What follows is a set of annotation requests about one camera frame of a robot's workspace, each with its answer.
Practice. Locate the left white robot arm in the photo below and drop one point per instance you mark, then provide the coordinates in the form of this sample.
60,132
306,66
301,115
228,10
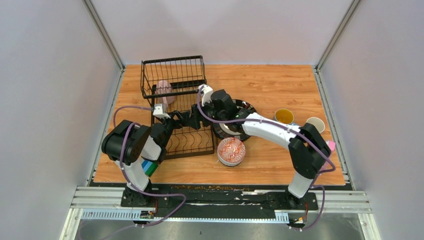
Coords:
133,147

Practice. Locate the red patterned white bowl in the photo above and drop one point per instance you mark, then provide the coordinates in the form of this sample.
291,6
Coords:
231,151

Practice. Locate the blue green striped sponge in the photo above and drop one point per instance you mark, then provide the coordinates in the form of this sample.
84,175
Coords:
149,167

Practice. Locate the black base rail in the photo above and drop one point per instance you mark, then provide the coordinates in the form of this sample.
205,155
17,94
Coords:
212,204

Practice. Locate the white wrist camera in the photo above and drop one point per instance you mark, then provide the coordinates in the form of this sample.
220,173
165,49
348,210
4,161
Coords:
205,92
160,111

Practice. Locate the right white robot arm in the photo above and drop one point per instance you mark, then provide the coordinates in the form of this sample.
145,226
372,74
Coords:
307,148

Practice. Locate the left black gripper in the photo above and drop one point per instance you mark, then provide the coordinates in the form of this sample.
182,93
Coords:
184,117

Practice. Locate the pink ceramic mug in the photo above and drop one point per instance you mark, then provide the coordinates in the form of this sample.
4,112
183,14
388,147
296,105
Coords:
164,87

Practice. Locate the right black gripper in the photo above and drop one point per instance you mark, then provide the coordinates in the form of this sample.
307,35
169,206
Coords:
204,108

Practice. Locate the black wire dish rack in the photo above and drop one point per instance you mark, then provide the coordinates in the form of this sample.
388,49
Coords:
185,74

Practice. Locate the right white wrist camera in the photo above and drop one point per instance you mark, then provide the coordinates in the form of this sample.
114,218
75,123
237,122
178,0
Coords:
205,92

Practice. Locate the black rimmed white plate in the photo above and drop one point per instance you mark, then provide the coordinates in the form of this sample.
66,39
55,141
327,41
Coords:
222,131

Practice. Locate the blue butterfly mug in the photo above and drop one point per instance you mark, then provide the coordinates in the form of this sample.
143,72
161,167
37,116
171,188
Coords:
284,116

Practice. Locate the light green mug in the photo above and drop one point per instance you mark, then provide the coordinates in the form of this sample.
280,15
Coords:
318,123

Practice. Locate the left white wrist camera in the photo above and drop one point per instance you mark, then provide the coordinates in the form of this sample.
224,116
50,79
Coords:
160,111

